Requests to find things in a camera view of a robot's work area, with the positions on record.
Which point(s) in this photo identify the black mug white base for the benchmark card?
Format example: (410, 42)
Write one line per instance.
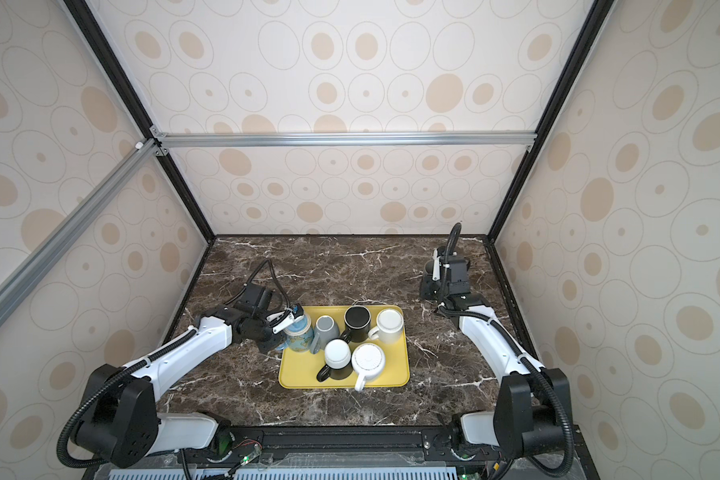
(337, 355)

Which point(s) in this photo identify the blue mug yellow inside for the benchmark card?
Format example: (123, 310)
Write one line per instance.
(300, 334)

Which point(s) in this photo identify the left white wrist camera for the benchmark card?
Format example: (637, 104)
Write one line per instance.
(282, 320)

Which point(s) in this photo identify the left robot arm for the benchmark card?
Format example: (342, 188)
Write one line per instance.
(117, 419)

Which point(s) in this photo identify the horizontal aluminium rail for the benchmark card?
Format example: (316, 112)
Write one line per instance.
(350, 139)

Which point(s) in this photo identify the cream white mug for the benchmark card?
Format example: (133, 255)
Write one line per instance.
(389, 326)

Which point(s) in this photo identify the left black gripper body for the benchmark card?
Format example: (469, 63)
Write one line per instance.
(262, 332)

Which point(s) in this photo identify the left slanted aluminium rail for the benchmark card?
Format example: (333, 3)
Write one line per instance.
(15, 289)

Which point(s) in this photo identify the white mug upside down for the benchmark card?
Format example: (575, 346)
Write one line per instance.
(368, 362)

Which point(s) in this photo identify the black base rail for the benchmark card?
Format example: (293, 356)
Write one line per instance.
(331, 452)

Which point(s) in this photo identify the small grey mug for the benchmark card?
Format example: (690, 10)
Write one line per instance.
(325, 330)

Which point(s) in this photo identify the black mug upside down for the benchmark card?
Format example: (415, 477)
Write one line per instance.
(357, 320)

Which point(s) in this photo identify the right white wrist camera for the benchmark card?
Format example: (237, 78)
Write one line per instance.
(433, 267)

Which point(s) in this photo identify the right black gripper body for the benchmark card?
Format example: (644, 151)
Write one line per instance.
(433, 290)

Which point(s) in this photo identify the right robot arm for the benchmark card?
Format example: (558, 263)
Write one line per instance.
(532, 417)

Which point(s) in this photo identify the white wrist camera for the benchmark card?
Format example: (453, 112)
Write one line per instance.
(282, 320)
(433, 267)

